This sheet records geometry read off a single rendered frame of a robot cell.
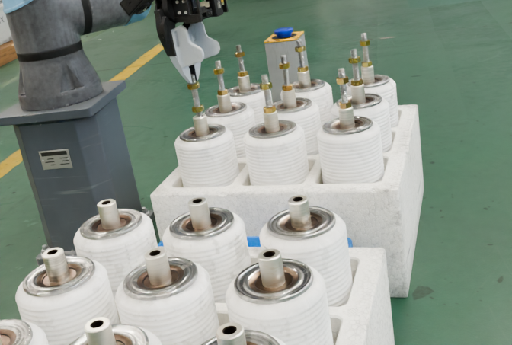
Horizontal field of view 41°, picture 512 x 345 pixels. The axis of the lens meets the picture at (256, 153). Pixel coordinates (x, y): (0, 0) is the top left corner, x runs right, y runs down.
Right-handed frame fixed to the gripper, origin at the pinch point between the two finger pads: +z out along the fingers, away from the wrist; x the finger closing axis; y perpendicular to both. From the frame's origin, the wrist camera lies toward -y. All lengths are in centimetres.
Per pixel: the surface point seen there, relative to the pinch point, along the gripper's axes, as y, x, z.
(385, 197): 31.1, 0.3, 18.4
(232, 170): 5.4, -0.1, 16.1
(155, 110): -81, 79, 35
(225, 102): -1.7, 10.6, 8.3
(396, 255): 31.8, 0.5, 27.8
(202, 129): 1.3, -0.8, 9.1
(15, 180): -81, 21, 35
